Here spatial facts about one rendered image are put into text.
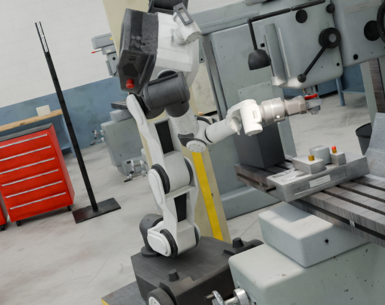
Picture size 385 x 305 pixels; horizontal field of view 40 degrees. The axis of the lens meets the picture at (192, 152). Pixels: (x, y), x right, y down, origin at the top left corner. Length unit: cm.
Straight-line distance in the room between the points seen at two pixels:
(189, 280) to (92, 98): 868
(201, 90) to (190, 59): 841
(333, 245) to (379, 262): 21
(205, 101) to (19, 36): 372
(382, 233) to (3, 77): 955
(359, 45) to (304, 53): 21
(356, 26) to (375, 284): 92
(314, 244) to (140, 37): 96
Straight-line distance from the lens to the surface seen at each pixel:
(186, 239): 253
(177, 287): 231
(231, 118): 202
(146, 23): 205
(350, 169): 206
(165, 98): 190
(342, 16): 193
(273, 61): 191
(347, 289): 204
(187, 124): 202
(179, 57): 199
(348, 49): 194
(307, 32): 188
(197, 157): 366
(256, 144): 243
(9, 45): 1075
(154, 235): 260
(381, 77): 228
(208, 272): 238
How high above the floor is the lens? 158
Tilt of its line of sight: 12 degrees down
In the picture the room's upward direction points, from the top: 15 degrees counter-clockwise
